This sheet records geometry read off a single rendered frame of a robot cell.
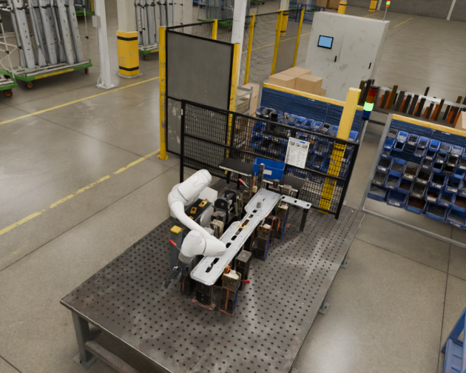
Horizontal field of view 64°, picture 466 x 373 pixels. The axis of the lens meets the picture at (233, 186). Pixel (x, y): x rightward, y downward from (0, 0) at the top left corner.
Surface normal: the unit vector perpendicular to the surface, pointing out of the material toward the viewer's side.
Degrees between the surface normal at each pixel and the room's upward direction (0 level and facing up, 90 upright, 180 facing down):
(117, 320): 0
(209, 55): 89
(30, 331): 0
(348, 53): 90
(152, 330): 0
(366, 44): 90
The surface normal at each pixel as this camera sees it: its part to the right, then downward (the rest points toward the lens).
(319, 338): 0.09, -0.85
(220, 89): -0.49, 0.43
